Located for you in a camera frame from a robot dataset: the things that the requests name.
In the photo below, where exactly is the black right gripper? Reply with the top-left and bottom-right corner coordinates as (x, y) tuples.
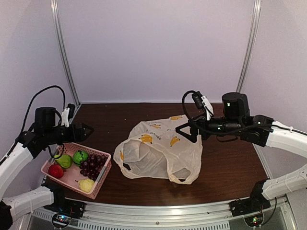
(175, 112), (243, 144)

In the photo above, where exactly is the green pear fruit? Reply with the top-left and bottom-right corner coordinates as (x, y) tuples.
(55, 154), (72, 169)

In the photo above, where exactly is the dark red grape bunch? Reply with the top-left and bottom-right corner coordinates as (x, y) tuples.
(79, 154), (107, 181)

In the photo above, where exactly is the beige plastic bag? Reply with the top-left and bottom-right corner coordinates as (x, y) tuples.
(113, 115), (202, 184)

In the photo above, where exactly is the red fruit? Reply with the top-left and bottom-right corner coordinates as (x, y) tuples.
(48, 164), (64, 179)

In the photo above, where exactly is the yellow fruit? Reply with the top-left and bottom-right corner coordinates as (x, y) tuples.
(78, 179), (94, 193)

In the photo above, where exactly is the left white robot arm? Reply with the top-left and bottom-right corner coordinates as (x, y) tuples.
(0, 107), (94, 230)

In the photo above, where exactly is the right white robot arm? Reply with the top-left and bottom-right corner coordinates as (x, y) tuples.
(176, 90), (307, 212)

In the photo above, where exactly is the pink perforated plastic basket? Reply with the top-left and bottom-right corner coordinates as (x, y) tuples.
(41, 143), (112, 199)

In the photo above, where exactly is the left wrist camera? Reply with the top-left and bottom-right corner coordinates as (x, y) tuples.
(61, 103), (75, 127)

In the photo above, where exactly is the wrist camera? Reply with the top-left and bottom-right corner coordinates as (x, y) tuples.
(61, 103), (75, 127)
(192, 91), (214, 121)

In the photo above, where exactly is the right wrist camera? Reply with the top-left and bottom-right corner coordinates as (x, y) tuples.
(192, 91), (214, 121)

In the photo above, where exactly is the left black camera cable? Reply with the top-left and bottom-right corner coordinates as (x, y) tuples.
(0, 85), (66, 163)

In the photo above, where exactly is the black camera cable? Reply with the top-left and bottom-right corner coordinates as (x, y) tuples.
(181, 90), (272, 142)
(0, 85), (66, 163)

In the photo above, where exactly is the right black camera cable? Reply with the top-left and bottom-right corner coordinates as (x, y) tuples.
(181, 90), (272, 142)

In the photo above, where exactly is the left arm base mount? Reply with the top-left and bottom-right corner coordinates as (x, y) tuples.
(42, 183), (85, 225)

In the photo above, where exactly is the front aluminium rail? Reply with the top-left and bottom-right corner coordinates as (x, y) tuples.
(24, 189), (291, 230)

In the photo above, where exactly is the right aluminium frame post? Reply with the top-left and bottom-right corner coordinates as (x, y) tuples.
(235, 0), (262, 93)

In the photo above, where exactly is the aluminium frame post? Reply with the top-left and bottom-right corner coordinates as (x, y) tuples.
(235, 0), (262, 93)
(50, 0), (81, 106)

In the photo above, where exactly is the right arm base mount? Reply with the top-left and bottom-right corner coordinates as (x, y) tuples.
(229, 180), (271, 228)

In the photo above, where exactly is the left aluminium frame post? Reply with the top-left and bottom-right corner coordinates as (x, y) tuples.
(50, 0), (81, 106)

